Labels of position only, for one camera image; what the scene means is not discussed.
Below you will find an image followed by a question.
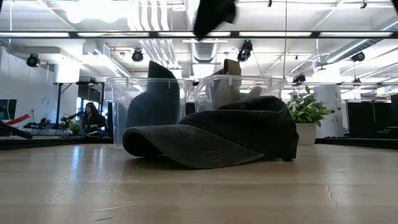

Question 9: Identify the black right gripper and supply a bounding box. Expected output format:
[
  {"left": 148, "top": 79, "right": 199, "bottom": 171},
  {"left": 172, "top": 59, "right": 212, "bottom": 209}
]
[{"left": 193, "top": 0, "right": 239, "bottom": 40}]

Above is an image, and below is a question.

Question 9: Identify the dark grey cap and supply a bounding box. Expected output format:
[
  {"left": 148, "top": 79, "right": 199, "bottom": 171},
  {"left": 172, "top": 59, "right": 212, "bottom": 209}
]
[
  {"left": 126, "top": 60, "right": 181, "bottom": 128},
  {"left": 122, "top": 95, "right": 300, "bottom": 170}
]

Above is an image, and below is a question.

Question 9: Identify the black ceiling spotlight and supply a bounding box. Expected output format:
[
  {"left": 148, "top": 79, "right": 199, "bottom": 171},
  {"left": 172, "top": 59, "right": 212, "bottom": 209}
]
[
  {"left": 237, "top": 39, "right": 254, "bottom": 62},
  {"left": 131, "top": 48, "right": 144, "bottom": 63},
  {"left": 351, "top": 51, "right": 366, "bottom": 63},
  {"left": 292, "top": 73, "right": 307, "bottom": 86},
  {"left": 26, "top": 53, "right": 41, "bottom": 68}
]

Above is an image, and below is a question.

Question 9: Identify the clear plastic bin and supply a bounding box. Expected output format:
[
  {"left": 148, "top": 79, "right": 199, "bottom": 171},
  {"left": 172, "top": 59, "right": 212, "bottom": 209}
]
[
  {"left": 190, "top": 74, "right": 287, "bottom": 113},
  {"left": 106, "top": 77, "right": 195, "bottom": 149}
]

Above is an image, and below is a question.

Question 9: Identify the small green potted plant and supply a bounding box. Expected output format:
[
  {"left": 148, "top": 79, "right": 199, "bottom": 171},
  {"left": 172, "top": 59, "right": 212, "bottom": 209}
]
[{"left": 287, "top": 85, "right": 332, "bottom": 146}]

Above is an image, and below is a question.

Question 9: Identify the person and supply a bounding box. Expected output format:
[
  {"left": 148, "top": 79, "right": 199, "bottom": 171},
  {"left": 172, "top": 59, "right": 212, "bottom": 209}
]
[{"left": 81, "top": 101, "right": 107, "bottom": 136}]

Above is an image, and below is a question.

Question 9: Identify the white round column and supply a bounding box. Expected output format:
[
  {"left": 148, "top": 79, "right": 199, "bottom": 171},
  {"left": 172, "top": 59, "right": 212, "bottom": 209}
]
[{"left": 315, "top": 85, "right": 345, "bottom": 138}]

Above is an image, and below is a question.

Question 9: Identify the small distant desk plant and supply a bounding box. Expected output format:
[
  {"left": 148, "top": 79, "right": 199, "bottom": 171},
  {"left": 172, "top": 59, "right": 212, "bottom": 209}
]
[{"left": 68, "top": 123, "right": 83, "bottom": 136}]

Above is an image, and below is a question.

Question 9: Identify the black desk partition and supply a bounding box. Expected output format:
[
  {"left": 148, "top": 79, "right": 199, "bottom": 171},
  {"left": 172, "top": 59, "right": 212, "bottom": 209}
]
[{"left": 346, "top": 99, "right": 398, "bottom": 139}]

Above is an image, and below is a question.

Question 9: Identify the red curved bar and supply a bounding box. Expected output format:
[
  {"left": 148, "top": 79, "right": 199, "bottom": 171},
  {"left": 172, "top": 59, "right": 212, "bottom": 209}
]
[{"left": 4, "top": 114, "right": 31, "bottom": 126}]

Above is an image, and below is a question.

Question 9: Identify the grey ceiling air duct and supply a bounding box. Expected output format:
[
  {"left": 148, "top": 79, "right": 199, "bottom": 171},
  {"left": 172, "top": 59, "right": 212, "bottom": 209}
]
[{"left": 192, "top": 42, "right": 219, "bottom": 63}]

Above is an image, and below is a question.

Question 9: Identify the black tall stand frame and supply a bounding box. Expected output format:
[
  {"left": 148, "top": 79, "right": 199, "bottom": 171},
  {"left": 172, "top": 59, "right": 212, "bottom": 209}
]
[{"left": 53, "top": 80, "right": 107, "bottom": 129}]

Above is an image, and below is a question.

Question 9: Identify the black metal table frame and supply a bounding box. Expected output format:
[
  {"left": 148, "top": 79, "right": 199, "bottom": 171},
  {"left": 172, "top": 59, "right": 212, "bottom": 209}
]
[{"left": 0, "top": 136, "right": 398, "bottom": 151}]

